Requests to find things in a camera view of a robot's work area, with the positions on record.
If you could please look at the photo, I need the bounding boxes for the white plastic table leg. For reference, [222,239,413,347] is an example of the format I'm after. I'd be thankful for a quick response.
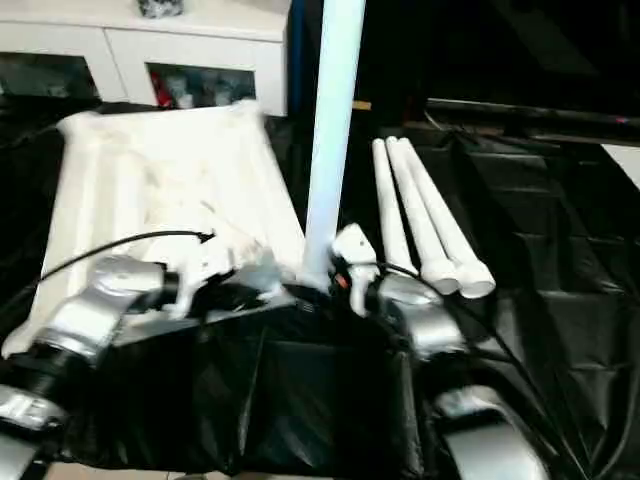
[397,138,496,300]
[302,0,369,289]
[372,138,419,279]
[384,137,460,294]

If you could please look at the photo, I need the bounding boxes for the white plastic table top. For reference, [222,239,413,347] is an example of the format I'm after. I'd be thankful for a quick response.
[2,99,311,359]

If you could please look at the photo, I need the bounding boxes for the black table mat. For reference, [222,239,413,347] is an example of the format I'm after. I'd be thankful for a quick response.
[0,94,640,476]

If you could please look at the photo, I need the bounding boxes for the dark long bar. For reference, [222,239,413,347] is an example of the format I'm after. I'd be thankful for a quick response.
[427,98,640,132]

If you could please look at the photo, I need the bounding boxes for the white glass-door cabinet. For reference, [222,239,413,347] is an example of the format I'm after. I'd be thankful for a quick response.
[0,0,291,119]

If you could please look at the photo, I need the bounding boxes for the dark bundle on cabinet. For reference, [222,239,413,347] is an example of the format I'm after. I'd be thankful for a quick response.
[137,0,187,20]

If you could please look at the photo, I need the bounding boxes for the white flat board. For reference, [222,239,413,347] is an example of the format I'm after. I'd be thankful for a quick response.
[599,143,640,194]

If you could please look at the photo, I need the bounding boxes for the black left camera cable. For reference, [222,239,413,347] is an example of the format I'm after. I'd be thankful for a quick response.
[34,229,217,282]

